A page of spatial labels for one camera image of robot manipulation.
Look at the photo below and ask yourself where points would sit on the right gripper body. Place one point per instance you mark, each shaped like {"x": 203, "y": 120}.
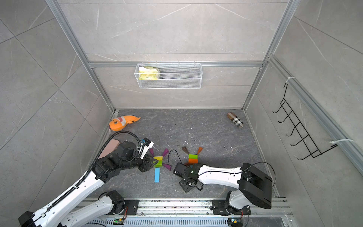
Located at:
{"x": 185, "y": 185}

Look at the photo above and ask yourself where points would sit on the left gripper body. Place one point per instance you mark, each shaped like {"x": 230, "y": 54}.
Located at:
{"x": 143, "y": 164}

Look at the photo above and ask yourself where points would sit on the green rectangular block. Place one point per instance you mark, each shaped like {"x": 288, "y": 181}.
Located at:
{"x": 159, "y": 164}

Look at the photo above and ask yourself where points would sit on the yellow rectangular block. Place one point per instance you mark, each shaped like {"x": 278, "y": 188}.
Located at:
{"x": 159, "y": 158}

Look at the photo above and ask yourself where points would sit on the purple wedge block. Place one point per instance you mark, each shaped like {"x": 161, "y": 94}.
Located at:
{"x": 165, "y": 153}
{"x": 167, "y": 166}
{"x": 151, "y": 152}

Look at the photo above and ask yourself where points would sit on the light blue block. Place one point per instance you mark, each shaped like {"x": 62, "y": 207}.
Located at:
{"x": 157, "y": 175}

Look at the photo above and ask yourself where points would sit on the orange rectangular block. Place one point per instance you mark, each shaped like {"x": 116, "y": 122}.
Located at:
{"x": 192, "y": 161}

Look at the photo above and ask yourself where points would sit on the light green block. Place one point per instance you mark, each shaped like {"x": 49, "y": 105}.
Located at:
{"x": 193, "y": 156}

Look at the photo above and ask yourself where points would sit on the dark brown wedge block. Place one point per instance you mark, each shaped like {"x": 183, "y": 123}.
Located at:
{"x": 185, "y": 150}

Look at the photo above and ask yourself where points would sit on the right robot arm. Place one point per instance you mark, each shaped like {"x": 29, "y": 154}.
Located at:
{"x": 252, "y": 186}

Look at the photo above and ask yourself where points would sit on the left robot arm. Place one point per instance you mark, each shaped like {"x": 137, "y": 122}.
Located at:
{"x": 61, "y": 211}

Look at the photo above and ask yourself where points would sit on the orange fish plush toy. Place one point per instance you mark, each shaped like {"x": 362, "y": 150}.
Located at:
{"x": 119, "y": 123}

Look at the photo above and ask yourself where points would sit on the plaid brown case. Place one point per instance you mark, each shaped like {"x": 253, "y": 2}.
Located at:
{"x": 235, "y": 119}

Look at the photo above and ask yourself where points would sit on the yellow white cloth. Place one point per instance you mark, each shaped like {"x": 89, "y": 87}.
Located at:
{"x": 148, "y": 73}

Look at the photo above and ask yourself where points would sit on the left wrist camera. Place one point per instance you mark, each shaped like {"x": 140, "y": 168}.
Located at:
{"x": 146, "y": 144}

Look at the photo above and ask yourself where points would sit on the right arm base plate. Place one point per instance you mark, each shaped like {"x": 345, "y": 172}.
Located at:
{"x": 220, "y": 207}

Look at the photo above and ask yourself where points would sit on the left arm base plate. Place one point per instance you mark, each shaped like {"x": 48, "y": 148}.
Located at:
{"x": 129, "y": 207}

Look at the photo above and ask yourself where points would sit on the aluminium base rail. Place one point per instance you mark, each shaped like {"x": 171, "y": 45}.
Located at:
{"x": 193, "y": 212}

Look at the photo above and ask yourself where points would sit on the white wire mesh basket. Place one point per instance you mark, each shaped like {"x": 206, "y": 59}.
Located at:
{"x": 173, "y": 76}

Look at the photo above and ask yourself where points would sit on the black wire hook rack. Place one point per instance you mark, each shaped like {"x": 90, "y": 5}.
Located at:
{"x": 299, "y": 129}

